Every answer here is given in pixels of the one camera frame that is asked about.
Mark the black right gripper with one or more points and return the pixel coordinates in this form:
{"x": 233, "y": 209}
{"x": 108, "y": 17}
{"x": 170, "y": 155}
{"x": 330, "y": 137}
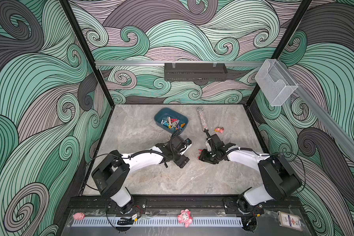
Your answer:
{"x": 203, "y": 157}

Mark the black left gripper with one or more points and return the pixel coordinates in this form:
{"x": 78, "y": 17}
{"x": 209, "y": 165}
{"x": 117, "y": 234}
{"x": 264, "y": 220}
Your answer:
{"x": 182, "y": 162}

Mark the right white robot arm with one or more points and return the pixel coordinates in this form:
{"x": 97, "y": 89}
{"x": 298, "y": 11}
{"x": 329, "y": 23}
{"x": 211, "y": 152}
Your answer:
{"x": 279, "y": 179}

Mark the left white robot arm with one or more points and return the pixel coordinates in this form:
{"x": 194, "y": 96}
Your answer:
{"x": 112, "y": 171}

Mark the teal storage box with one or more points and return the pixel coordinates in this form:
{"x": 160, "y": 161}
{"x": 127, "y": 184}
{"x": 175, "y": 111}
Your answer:
{"x": 167, "y": 112}

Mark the pink strawberry bear toy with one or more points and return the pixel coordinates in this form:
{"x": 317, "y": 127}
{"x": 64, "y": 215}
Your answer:
{"x": 219, "y": 129}

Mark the rhinestone silver microphone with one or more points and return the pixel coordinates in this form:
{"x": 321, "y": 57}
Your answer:
{"x": 202, "y": 117}

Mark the pink pig plush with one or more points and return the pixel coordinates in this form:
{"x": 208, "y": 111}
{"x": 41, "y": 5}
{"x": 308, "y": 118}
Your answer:
{"x": 185, "y": 218}

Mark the badge card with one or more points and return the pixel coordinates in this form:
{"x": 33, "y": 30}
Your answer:
{"x": 289, "y": 221}

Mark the small pink toy left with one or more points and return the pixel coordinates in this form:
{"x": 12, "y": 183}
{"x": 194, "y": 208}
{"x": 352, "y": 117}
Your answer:
{"x": 78, "y": 216}

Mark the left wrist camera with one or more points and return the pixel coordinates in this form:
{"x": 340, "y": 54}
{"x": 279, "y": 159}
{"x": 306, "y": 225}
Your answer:
{"x": 180, "y": 146}

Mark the black wall tray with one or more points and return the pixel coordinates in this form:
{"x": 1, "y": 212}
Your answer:
{"x": 195, "y": 72}

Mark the aluminium rail back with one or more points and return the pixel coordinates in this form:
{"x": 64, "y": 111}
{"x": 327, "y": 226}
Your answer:
{"x": 162, "y": 63}

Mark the aluminium rail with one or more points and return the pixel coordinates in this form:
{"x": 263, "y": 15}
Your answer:
{"x": 313, "y": 94}
{"x": 162, "y": 63}

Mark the clear plastic wall holder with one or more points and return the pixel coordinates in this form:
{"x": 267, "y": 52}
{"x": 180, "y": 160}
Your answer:
{"x": 276, "y": 82}

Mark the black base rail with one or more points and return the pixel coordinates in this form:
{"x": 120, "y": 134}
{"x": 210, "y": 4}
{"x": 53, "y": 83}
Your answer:
{"x": 230, "y": 204}

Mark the black corner frame post right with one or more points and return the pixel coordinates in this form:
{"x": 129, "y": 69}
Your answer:
{"x": 292, "y": 26}

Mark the black corner frame post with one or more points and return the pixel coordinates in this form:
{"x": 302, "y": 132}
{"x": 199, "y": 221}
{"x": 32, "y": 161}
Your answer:
{"x": 292, "y": 26}
{"x": 87, "y": 52}

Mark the white slotted cable duct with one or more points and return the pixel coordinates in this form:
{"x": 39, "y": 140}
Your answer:
{"x": 160, "y": 222}

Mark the aluminium rail right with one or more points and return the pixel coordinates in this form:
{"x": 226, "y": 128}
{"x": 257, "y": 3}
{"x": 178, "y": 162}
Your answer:
{"x": 313, "y": 94}

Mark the black corner frame post left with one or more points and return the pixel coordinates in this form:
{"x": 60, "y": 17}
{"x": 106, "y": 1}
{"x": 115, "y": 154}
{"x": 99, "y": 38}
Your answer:
{"x": 87, "y": 52}

